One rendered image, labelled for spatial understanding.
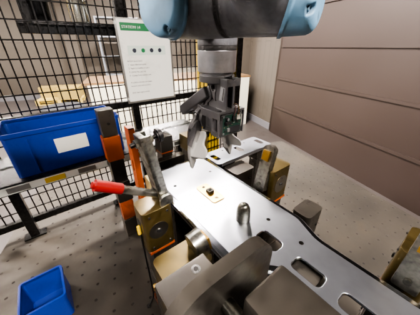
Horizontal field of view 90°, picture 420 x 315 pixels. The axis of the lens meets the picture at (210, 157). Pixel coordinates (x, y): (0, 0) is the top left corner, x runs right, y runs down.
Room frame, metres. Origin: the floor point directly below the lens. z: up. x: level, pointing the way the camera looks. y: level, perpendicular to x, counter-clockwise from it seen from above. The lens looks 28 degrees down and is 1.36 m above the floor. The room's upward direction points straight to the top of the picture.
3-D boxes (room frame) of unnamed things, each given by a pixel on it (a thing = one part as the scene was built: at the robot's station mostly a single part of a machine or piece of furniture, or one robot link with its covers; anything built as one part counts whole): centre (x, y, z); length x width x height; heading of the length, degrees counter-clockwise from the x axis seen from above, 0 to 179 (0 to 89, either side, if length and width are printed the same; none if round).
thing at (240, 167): (0.65, -0.12, 0.84); 0.12 x 0.07 x 0.28; 128
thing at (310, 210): (0.42, -0.27, 0.84); 0.10 x 0.05 x 0.29; 128
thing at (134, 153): (0.45, 0.18, 0.95); 0.03 x 0.01 x 0.50; 38
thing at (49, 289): (0.33, 0.45, 0.75); 0.11 x 0.10 x 0.09; 38
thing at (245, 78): (3.90, 0.68, 0.45); 2.69 x 0.85 x 0.91; 111
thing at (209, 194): (0.47, 0.00, 1.01); 0.08 x 0.04 x 0.01; 38
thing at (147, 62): (0.96, 0.26, 1.30); 0.23 x 0.02 x 0.31; 128
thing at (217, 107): (0.44, -0.02, 1.25); 0.09 x 0.08 x 0.12; 38
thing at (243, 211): (0.37, -0.08, 1.02); 0.03 x 0.03 x 0.07
